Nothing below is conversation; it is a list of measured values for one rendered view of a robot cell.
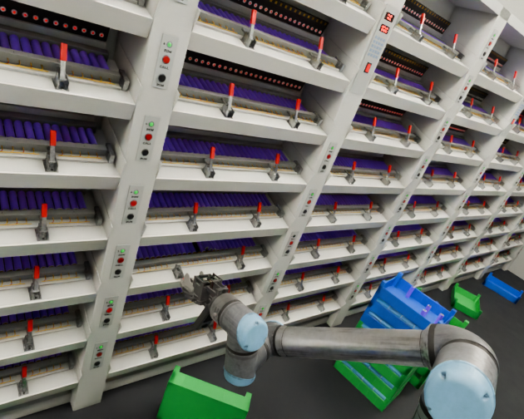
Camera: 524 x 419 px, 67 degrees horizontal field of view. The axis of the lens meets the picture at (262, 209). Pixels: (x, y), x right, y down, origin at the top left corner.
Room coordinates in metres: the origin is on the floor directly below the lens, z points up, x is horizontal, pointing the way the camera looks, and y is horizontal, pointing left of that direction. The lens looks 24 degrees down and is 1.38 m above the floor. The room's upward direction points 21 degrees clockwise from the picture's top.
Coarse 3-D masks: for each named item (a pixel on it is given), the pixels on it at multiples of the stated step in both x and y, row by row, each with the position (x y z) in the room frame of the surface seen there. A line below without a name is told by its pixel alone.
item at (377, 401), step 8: (336, 368) 1.59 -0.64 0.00; (344, 368) 1.57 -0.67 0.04; (344, 376) 1.56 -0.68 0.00; (352, 376) 1.54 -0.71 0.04; (360, 384) 1.51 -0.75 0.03; (368, 392) 1.48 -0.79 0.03; (376, 400) 1.45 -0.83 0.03; (384, 400) 1.44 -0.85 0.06; (392, 400) 1.48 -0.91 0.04; (384, 408) 1.43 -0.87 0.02
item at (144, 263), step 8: (240, 248) 1.37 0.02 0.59; (248, 248) 1.40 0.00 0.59; (256, 248) 1.42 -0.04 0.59; (176, 256) 1.16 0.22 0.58; (184, 256) 1.18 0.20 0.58; (192, 256) 1.20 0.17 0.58; (200, 256) 1.22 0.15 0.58; (208, 256) 1.25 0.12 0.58; (216, 256) 1.28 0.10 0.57; (224, 256) 1.31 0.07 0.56; (248, 256) 1.37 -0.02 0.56; (136, 264) 1.05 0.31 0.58; (144, 264) 1.07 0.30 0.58; (152, 264) 1.09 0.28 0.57; (160, 264) 1.11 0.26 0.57; (136, 272) 1.04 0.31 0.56
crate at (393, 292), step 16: (400, 272) 1.75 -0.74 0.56; (384, 288) 1.59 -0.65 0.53; (400, 288) 1.74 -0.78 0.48; (416, 288) 1.70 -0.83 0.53; (400, 304) 1.53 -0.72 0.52; (416, 304) 1.64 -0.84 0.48; (432, 304) 1.64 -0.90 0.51; (416, 320) 1.48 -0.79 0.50; (432, 320) 1.56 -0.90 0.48; (448, 320) 1.52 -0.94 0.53
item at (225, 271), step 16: (256, 240) 1.50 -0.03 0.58; (240, 256) 1.36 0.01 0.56; (256, 256) 1.41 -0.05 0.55; (272, 256) 1.42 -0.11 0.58; (160, 272) 1.09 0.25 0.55; (192, 272) 1.17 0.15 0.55; (208, 272) 1.20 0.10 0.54; (224, 272) 1.24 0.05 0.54; (240, 272) 1.29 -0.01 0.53; (256, 272) 1.36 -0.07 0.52; (128, 288) 0.98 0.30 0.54; (144, 288) 1.02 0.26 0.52; (160, 288) 1.07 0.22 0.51
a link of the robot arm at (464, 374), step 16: (448, 352) 0.68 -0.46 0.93; (464, 352) 0.67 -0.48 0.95; (480, 352) 0.68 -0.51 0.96; (432, 368) 0.66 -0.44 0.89; (448, 368) 0.62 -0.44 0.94; (464, 368) 0.62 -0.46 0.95; (480, 368) 0.63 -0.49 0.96; (496, 368) 0.67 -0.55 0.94; (432, 384) 0.61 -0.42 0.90; (448, 384) 0.60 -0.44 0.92; (464, 384) 0.59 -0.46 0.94; (480, 384) 0.59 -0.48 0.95; (496, 384) 0.64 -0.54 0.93; (432, 400) 0.60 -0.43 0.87; (448, 400) 0.59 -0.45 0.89; (464, 400) 0.58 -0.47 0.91; (480, 400) 0.57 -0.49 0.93; (416, 416) 0.64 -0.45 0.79; (432, 416) 0.59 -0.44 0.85; (448, 416) 0.58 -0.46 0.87; (464, 416) 0.57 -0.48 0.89; (480, 416) 0.57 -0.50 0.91
